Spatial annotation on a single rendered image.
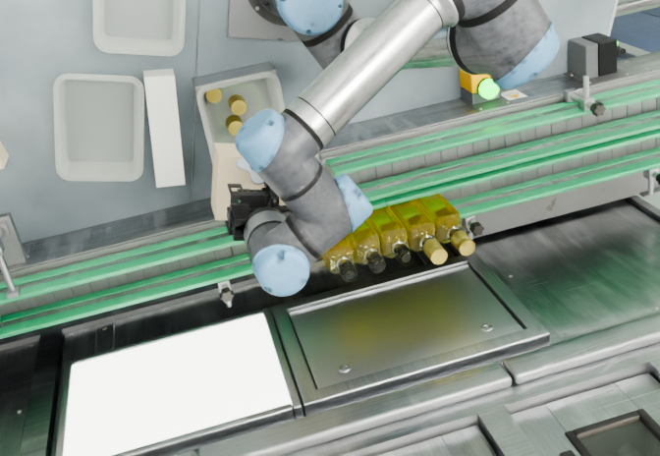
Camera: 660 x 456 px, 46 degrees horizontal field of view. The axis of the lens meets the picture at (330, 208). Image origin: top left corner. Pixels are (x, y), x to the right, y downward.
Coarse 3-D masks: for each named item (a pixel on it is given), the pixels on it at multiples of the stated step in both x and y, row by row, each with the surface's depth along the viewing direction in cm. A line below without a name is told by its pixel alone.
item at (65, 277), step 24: (600, 144) 172; (624, 144) 172; (504, 168) 169; (528, 168) 168; (408, 192) 166; (432, 192) 165; (192, 240) 162; (216, 240) 160; (96, 264) 159; (120, 264) 157; (144, 264) 155; (0, 288) 156; (24, 288) 154; (48, 288) 153
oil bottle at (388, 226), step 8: (384, 208) 163; (376, 216) 161; (384, 216) 160; (392, 216) 159; (376, 224) 158; (384, 224) 157; (392, 224) 156; (400, 224) 156; (384, 232) 154; (392, 232) 154; (400, 232) 153; (384, 240) 153; (392, 240) 152; (400, 240) 153; (408, 240) 154; (384, 248) 154; (392, 256) 154
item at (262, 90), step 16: (240, 80) 158; (256, 80) 166; (272, 80) 160; (224, 96) 166; (256, 96) 168; (272, 96) 166; (208, 112) 166; (224, 112) 167; (256, 112) 169; (208, 128) 160; (224, 128) 169; (208, 144) 162
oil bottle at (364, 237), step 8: (368, 224) 158; (360, 232) 155; (368, 232) 155; (376, 232) 155; (352, 240) 154; (360, 240) 153; (368, 240) 152; (376, 240) 152; (360, 248) 152; (368, 248) 152; (376, 248) 152; (360, 256) 152; (360, 264) 154
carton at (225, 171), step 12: (216, 144) 139; (228, 144) 140; (216, 156) 136; (228, 156) 134; (240, 156) 134; (216, 168) 136; (228, 168) 135; (216, 180) 136; (228, 180) 136; (240, 180) 136; (216, 192) 136; (228, 192) 136; (216, 204) 137; (228, 204) 137; (216, 216) 138
